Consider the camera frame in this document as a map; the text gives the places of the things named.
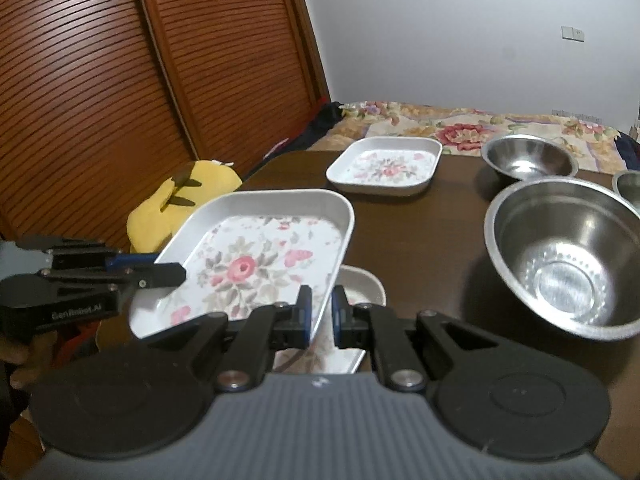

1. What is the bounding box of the large floral white plate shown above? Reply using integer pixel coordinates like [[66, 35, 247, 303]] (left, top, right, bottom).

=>
[[129, 188, 356, 346]]

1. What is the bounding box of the white rectangular plate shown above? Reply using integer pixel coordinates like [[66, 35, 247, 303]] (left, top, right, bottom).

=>
[[272, 265, 387, 375]]

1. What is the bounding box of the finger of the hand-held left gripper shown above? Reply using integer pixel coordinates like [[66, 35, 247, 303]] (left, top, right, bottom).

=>
[[15, 236, 158, 270], [40, 262, 187, 306]]

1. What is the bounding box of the small steel bowl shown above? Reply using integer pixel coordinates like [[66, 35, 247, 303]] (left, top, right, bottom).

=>
[[611, 170, 640, 211]]

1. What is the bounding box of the dark clothing pile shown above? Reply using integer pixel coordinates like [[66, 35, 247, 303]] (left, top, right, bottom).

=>
[[260, 101, 343, 161]]

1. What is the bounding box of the large steel bowl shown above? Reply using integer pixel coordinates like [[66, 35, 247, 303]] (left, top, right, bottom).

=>
[[483, 178, 640, 342]]

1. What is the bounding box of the navy cloth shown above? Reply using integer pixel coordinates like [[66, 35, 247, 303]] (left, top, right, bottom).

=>
[[614, 130, 640, 171]]

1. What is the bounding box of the long white wall socket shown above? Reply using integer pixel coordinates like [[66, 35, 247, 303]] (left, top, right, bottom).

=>
[[551, 108, 603, 122]]

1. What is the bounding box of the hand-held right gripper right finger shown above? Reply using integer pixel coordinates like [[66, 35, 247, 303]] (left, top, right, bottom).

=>
[[331, 285, 501, 393]]

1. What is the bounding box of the brown louvered wardrobe door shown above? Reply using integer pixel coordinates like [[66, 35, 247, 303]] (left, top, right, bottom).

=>
[[132, 0, 332, 181], [0, 0, 201, 253]]

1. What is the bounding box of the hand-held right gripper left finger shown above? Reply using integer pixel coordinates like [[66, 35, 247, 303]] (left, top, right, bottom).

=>
[[145, 285, 313, 393]]

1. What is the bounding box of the small floral white plate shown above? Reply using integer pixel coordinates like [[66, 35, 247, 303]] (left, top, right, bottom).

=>
[[326, 136, 443, 196]]

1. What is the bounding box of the person's left hand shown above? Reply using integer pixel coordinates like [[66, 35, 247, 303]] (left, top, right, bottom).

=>
[[0, 335, 38, 391]]

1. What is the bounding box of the medium steel bowl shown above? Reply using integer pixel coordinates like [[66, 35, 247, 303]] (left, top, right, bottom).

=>
[[481, 135, 580, 183]]

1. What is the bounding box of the floral blanket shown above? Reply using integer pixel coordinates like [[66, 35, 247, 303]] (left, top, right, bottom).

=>
[[305, 101, 640, 173]]

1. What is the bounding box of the yellow plush toy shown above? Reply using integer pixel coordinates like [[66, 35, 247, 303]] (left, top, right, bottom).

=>
[[126, 160, 243, 253]]

